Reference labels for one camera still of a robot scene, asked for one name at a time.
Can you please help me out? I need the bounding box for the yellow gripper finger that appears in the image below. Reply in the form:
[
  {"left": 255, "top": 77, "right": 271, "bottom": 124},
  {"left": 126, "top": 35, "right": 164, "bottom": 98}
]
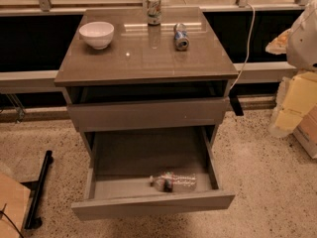
[
  {"left": 268, "top": 71, "right": 317, "bottom": 138},
  {"left": 265, "top": 29, "right": 291, "bottom": 55}
]

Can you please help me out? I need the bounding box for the white ceramic bowl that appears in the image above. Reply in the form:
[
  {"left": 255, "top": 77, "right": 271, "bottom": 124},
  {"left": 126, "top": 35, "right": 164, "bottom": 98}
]
[{"left": 79, "top": 22, "right": 114, "bottom": 50}]

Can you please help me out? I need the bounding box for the grey drawer cabinet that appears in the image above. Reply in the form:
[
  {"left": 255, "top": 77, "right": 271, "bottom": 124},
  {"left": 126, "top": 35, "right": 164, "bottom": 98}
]
[{"left": 54, "top": 7, "right": 238, "bottom": 151}]

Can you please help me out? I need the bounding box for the lying blue soda can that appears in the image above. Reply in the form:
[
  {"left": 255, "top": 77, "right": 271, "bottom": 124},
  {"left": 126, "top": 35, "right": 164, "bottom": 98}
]
[{"left": 173, "top": 23, "right": 189, "bottom": 51}]

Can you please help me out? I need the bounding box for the black power plug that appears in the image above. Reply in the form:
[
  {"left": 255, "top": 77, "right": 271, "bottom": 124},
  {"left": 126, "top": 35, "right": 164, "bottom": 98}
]
[{"left": 230, "top": 96, "right": 244, "bottom": 116}]

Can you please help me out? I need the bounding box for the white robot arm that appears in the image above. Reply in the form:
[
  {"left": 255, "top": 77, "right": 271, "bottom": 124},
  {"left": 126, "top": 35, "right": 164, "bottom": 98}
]
[{"left": 265, "top": 0, "right": 317, "bottom": 138}]

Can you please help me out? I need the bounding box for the clear plastic water bottle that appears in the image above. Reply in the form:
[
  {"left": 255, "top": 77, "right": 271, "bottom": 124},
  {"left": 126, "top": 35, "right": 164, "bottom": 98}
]
[{"left": 150, "top": 172, "right": 197, "bottom": 192}]

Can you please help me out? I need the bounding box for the open grey middle drawer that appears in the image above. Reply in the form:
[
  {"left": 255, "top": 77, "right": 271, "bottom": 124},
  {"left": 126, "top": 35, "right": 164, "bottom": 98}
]
[{"left": 71, "top": 127, "right": 235, "bottom": 220}]

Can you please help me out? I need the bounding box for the thin black cable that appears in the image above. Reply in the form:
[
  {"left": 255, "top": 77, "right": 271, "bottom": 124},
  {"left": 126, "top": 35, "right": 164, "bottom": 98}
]
[{"left": 0, "top": 203, "right": 25, "bottom": 238}]

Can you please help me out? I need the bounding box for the black metal bar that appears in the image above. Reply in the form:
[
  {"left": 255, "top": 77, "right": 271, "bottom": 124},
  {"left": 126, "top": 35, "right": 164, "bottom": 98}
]
[{"left": 25, "top": 150, "right": 53, "bottom": 230}]

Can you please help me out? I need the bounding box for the cardboard box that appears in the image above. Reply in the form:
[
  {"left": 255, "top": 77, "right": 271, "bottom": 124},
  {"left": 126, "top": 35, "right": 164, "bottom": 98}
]
[{"left": 293, "top": 106, "right": 317, "bottom": 159}]

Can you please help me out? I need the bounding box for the closed grey top drawer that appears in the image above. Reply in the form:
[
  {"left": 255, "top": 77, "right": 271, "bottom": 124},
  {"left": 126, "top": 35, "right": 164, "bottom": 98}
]
[{"left": 67, "top": 98, "right": 229, "bottom": 132}]

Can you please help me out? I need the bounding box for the white power cable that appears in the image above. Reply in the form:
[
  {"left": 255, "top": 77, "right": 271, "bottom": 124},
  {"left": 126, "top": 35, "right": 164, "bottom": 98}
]
[{"left": 228, "top": 2, "right": 257, "bottom": 91}]

